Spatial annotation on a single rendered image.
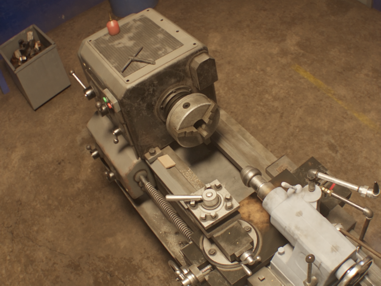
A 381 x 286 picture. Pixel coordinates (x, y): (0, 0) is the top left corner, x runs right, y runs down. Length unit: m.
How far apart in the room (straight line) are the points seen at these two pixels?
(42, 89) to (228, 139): 2.30
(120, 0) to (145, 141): 2.94
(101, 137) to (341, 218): 1.45
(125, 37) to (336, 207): 1.37
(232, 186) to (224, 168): 0.13
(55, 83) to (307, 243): 3.15
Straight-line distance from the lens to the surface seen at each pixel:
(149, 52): 2.20
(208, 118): 2.09
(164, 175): 2.30
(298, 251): 1.72
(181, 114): 2.04
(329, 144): 3.44
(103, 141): 2.62
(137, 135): 2.24
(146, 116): 2.20
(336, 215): 2.06
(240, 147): 2.35
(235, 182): 2.34
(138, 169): 2.45
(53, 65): 4.16
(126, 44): 2.30
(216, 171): 2.40
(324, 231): 1.69
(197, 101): 2.07
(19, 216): 3.62
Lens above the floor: 2.64
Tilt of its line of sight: 47 degrees down
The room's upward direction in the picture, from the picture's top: 13 degrees counter-clockwise
